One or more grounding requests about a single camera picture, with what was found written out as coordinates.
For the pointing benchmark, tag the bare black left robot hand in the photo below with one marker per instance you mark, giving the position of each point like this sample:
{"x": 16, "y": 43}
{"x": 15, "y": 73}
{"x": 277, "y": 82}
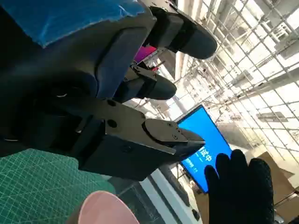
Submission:
{"x": 58, "y": 88}

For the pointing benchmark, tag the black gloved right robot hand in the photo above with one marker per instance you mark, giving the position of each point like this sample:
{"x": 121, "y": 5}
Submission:
{"x": 243, "y": 193}

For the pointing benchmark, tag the pink bowl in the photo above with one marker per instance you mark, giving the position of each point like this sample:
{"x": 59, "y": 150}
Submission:
{"x": 105, "y": 210}

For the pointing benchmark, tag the cardboard box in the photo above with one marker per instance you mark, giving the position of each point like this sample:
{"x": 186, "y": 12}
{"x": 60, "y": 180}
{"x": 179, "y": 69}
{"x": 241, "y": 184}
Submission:
{"x": 281, "y": 184}

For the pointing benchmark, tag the blue monitor screen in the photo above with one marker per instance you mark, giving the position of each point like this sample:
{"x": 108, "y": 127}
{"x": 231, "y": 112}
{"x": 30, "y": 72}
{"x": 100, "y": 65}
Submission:
{"x": 205, "y": 130}

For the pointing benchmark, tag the pink monitor screen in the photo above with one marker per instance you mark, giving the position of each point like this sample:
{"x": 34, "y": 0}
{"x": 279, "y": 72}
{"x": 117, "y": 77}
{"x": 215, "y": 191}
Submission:
{"x": 143, "y": 53}

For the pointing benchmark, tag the green cutting mat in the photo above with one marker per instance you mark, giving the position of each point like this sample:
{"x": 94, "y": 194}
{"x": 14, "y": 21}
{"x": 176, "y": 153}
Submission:
{"x": 39, "y": 186}

